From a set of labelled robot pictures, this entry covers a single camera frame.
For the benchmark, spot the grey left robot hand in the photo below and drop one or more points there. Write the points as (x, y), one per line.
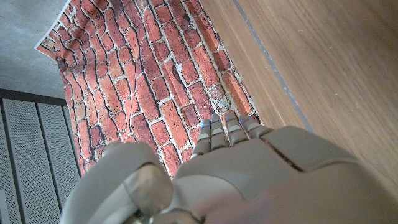
(248, 174)

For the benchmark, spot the grey tape outline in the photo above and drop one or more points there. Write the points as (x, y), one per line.
(273, 67)

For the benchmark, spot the red brick print backdrop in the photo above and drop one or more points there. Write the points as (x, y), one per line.
(149, 77)

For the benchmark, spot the small metal backdrop clip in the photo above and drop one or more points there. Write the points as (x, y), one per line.
(59, 63)

